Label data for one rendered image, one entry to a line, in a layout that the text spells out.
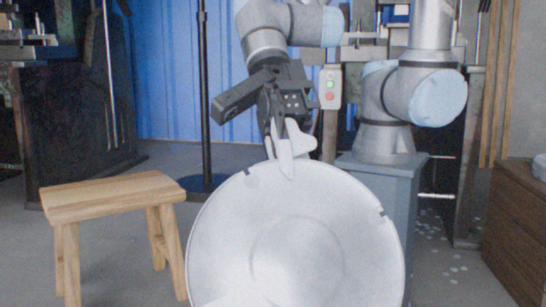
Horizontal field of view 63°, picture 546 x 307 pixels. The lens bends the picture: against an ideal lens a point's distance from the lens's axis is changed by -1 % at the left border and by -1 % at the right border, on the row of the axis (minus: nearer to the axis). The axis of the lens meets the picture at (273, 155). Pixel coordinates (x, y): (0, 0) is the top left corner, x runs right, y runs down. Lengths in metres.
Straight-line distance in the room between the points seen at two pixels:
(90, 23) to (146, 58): 0.88
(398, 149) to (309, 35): 0.39
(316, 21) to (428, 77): 0.24
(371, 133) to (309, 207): 0.46
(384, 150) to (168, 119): 2.45
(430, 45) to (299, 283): 0.54
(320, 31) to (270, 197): 0.33
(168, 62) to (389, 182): 2.45
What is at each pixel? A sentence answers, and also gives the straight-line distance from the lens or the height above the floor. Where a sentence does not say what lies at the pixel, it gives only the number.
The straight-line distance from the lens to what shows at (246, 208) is 0.61.
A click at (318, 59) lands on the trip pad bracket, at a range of 1.63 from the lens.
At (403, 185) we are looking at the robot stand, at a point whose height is 0.41.
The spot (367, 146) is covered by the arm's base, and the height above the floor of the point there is 0.49.
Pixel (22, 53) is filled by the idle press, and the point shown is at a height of 0.67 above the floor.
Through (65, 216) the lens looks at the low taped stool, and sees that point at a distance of 1.18.
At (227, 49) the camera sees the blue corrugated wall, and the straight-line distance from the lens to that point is 3.12.
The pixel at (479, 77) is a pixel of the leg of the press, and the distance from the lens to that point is 1.63.
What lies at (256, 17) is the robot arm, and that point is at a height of 0.76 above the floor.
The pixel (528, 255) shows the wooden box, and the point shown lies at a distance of 1.41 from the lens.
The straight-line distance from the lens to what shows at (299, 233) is 0.61.
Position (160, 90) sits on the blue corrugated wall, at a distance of 3.35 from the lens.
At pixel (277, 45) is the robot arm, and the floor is 0.72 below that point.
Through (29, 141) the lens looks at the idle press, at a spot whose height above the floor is 0.30.
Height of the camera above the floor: 0.72
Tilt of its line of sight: 14 degrees down
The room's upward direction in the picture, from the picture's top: straight up
